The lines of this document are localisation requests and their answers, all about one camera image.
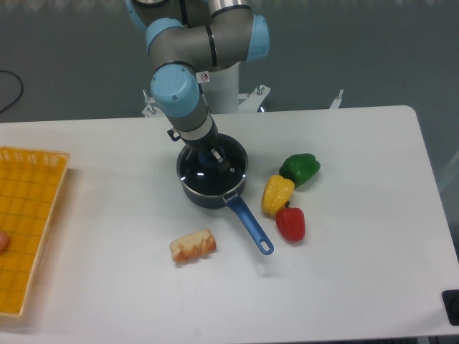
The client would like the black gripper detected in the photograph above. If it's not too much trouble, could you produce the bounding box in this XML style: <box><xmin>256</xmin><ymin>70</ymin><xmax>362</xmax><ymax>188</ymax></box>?
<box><xmin>170</xmin><ymin>120</ymin><xmax>231</xmax><ymax>173</ymax></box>

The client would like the glass lid blue knob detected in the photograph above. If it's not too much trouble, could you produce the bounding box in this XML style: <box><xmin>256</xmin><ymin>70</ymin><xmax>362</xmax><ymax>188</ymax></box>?
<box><xmin>176</xmin><ymin>134</ymin><xmax>248</xmax><ymax>196</ymax></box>

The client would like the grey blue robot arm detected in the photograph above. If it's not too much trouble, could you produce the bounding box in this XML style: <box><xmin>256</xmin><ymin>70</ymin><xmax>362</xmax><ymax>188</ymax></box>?
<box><xmin>126</xmin><ymin>1</ymin><xmax>270</xmax><ymax>171</ymax></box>

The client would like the yellow bell pepper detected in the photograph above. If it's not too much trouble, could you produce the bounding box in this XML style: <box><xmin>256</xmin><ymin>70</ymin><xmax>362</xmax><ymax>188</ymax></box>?
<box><xmin>261</xmin><ymin>174</ymin><xmax>295</xmax><ymax>217</ymax></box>

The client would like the green bell pepper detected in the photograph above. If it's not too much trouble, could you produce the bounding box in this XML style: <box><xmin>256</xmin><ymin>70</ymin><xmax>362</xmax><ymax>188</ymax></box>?
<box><xmin>279</xmin><ymin>153</ymin><xmax>321</xmax><ymax>187</ymax></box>

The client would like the toasted bread piece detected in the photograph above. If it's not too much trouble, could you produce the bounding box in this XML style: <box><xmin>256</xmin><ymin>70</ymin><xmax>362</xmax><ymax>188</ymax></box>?
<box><xmin>169</xmin><ymin>229</ymin><xmax>217</xmax><ymax>263</ymax></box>

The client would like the red bell pepper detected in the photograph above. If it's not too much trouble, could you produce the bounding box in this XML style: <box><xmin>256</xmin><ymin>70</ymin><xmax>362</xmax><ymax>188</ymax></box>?
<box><xmin>275</xmin><ymin>201</ymin><xmax>306</xmax><ymax>242</ymax></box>

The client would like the yellow plastic basket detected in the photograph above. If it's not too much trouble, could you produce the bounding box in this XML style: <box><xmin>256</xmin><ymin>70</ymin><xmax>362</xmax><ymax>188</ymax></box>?
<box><xmin>1</xmin><ymin>146</ymin><xmax>70</xmax><ymax>317</ymax></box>

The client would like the pinkish object in basket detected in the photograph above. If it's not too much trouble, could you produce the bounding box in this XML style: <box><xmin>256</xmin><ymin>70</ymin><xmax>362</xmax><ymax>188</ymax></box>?
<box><xmin>0</xmin><ymin>231</ymin><xmax>10</xmax><ymax>252</ymax></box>

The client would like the black device at table edge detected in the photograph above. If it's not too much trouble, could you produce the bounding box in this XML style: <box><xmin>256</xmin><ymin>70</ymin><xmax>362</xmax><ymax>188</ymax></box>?
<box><xmin>442</xmin><ymin>290</ymin><xmax>459</xmax><ymax>326</ymax></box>

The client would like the dark pot blue handle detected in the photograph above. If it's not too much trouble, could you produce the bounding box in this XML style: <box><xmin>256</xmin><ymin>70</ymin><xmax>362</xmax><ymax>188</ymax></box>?
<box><xmin>181</xmin><ymin>174</ymin><xmax>275</xmax><ymax>255</ymax></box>

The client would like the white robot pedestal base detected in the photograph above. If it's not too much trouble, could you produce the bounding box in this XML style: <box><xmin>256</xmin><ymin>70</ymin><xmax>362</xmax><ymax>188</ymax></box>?
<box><xmin>141</xmin><ymin>64</ymin><xmax>344</xmax><ymax>118</ymax></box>

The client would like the black cable on floor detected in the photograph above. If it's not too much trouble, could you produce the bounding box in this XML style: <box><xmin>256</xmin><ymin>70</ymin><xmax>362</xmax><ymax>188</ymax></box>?
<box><xmin>0</xmin><ymin>70</ymin><xmax>24</xmax><ymax>114</ymax></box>

